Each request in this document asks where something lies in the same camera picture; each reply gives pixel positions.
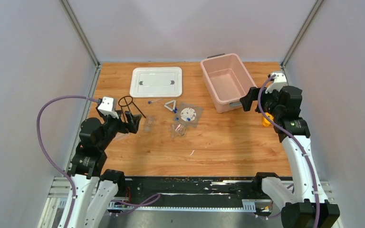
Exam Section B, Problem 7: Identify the white clay triangle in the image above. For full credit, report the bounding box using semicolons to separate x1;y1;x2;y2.
163;100;177;113

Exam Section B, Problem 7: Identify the black metal tripod stand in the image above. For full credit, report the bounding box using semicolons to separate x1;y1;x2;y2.
118;95;146;121

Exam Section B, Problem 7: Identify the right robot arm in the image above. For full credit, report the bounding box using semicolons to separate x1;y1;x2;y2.
240;85;340;228

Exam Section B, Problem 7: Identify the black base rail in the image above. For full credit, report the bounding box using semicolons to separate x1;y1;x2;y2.
117;176;272;209

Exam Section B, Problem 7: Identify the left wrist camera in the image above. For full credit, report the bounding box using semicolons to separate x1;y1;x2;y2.
97;96;119;119

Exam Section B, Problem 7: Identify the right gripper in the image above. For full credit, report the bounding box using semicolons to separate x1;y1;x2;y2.
239;85;282;117

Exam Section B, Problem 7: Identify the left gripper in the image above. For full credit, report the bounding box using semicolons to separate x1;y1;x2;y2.
98;109;142;150

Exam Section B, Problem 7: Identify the pink plastic bin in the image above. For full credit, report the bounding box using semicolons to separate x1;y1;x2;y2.
200;53;256;114

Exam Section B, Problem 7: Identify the yellow plastic block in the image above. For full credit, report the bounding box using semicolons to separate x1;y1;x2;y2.
262;113;274;127

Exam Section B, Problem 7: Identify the glass flask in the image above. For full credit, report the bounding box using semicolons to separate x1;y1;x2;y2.
170;121;187;138

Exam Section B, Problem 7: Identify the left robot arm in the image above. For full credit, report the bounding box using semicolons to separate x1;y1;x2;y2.
58;111;142;228

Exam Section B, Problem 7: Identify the clear test tube rack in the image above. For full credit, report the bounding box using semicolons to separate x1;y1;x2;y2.
113;132;130;141

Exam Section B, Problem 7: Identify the white plastic lid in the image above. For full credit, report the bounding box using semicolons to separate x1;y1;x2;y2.
129;66;183;98

